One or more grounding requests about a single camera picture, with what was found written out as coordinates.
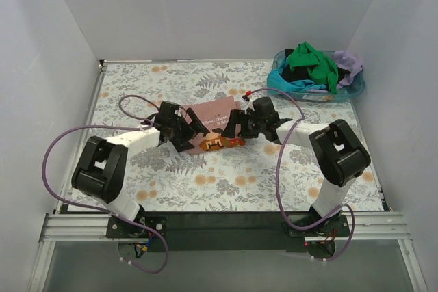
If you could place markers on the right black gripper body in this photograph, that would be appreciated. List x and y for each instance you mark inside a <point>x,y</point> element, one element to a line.
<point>242,125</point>

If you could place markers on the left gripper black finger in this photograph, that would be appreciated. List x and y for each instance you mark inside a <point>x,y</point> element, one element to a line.
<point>182,145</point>
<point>195,126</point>

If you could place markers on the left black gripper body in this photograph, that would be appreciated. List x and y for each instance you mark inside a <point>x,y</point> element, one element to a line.
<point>185,128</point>

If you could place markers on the pink printed t shirt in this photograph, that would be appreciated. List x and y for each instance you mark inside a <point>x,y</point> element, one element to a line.
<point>214,115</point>

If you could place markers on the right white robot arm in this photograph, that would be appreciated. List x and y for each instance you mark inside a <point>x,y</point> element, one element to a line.
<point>341,156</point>

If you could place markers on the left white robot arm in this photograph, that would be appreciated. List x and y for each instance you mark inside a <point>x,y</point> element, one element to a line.
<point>101,168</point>

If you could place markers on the teal t shirt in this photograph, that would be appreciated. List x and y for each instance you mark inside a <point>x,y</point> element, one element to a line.
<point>276,84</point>

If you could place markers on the black t shirt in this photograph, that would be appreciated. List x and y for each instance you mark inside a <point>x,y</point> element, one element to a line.
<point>292,75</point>

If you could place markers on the green t shirt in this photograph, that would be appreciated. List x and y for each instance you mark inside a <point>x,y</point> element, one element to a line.
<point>321,69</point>

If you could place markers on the teal plastic basket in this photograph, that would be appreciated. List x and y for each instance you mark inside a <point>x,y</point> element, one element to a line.
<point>322,95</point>

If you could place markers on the lavender t shirt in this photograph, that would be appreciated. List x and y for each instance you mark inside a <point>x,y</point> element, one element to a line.
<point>349,66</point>

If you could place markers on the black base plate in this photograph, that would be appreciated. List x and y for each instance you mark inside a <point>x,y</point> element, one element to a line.
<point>218,231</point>

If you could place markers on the aluminium frame rail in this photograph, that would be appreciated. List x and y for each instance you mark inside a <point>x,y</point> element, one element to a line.
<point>369,225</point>

